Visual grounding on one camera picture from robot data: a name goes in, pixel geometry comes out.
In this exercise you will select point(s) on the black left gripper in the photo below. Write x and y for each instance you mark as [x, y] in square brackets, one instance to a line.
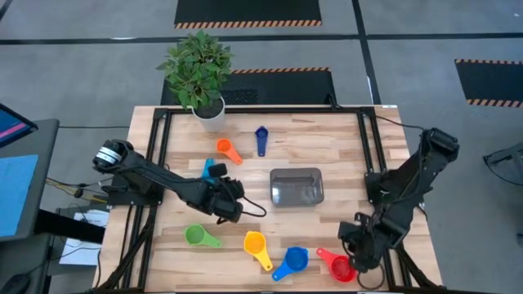
[226, 200]

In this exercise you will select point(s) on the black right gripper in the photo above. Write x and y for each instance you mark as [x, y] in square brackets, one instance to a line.
[365, 239]

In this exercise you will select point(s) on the teal measuring cup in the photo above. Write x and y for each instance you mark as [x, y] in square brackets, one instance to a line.
[207, 168]

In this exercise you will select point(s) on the red measuring cup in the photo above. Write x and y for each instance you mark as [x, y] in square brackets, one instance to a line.
[341, 268]

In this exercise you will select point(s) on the green measuring cup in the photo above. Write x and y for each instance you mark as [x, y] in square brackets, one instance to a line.
[195, 235]

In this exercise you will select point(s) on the yellow measuring cup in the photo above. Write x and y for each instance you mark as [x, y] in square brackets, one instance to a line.
[255, 243]

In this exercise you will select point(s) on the orange measuring cup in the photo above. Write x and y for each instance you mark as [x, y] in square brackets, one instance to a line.
[224, 146]

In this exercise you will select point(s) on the grey translucent plastic basket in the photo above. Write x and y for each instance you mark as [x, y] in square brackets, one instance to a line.
[296, 188]

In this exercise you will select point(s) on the blue measuring cup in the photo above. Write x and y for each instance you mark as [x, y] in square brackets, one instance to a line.
[295, 258]

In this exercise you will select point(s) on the small indigo measuring cup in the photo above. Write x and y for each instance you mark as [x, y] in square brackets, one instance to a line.
[261, 132]

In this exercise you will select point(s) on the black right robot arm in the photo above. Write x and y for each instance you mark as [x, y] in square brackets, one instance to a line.
[408, 179]

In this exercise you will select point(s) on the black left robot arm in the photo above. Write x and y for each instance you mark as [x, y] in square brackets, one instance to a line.
[163, 179]

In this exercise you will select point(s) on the white plant pot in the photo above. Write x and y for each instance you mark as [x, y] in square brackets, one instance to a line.
[212, 120]

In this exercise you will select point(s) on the black hazard-striped floor mat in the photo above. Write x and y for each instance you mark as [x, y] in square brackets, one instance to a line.
[490, 81]
[286, 87]
[247, 12]

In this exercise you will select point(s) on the green leafy plant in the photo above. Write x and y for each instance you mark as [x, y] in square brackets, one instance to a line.
[198, 67]

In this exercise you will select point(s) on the white paper sheets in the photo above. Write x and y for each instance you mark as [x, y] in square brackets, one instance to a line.
[83, 245]

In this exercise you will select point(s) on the black desk support bar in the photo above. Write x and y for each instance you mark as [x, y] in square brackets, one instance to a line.
[69, 226]

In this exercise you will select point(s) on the grey side desk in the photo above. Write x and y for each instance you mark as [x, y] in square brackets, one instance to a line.
[45, 163]

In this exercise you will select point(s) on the blue paper sheet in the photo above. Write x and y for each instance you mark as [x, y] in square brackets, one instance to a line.
[14, 192]

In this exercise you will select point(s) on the computer monitor with pink stripe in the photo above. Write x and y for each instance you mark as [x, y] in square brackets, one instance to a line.
[12, 124]

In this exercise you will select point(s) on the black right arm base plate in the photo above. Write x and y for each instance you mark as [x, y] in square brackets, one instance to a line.
[374, 183]

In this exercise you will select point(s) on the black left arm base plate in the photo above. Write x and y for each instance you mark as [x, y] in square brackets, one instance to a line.
[130, 196]

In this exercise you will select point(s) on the black aluminium table frame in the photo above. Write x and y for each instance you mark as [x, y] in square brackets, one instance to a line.
[265, 110]

